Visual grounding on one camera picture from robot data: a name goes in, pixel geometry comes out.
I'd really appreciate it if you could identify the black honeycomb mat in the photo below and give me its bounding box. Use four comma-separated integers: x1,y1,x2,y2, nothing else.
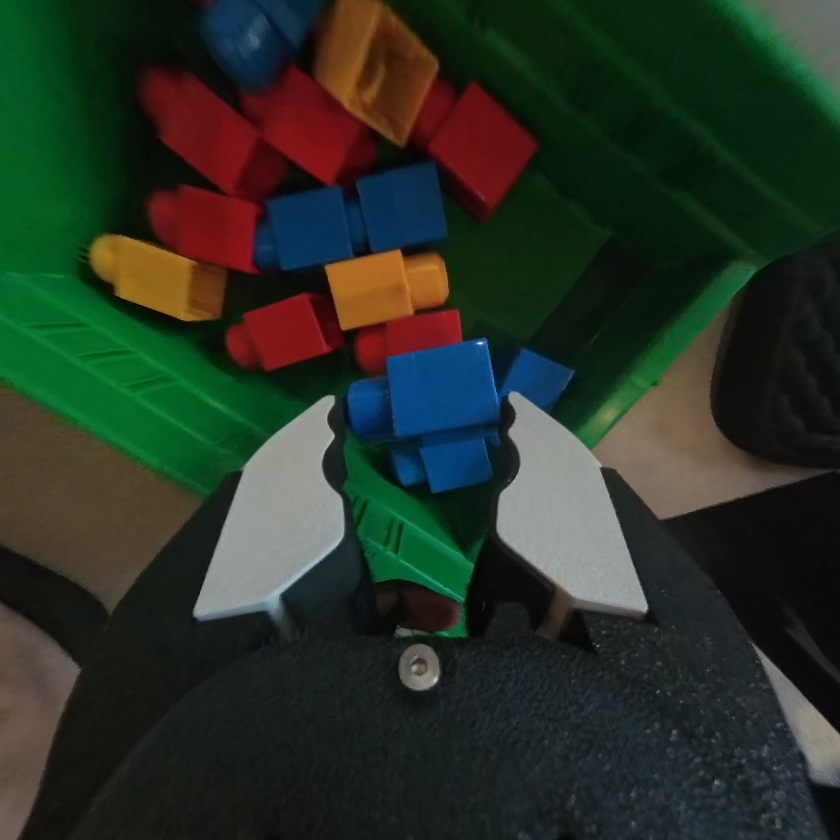
712,246,840,468

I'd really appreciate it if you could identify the person's left hand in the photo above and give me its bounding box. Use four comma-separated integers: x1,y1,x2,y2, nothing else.
375,579,462,633

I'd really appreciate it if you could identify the pile of plastic blocks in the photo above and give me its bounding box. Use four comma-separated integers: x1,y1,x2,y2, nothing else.
88,0,575,494

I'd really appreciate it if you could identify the green plastic bin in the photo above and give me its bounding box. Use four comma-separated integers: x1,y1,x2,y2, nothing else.
0,0,840,639

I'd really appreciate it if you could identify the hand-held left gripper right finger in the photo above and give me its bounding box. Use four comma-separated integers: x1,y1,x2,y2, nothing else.
487,392,651,636

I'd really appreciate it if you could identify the blue mega block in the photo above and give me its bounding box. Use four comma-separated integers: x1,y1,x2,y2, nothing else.
346,338,500,439

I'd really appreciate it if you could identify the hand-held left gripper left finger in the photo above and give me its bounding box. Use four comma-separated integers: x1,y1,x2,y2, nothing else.
192,395,362,636

